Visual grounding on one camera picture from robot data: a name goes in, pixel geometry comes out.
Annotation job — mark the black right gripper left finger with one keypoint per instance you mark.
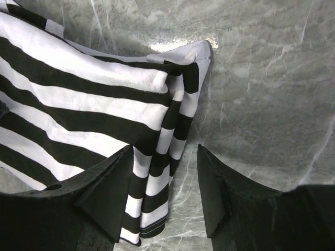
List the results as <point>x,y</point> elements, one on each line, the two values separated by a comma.
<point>84,212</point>

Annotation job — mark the wide striped black white tank top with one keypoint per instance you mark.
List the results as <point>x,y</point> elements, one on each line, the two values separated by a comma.
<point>66,108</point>

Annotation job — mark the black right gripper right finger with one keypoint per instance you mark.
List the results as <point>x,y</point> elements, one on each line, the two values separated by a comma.
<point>241,214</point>

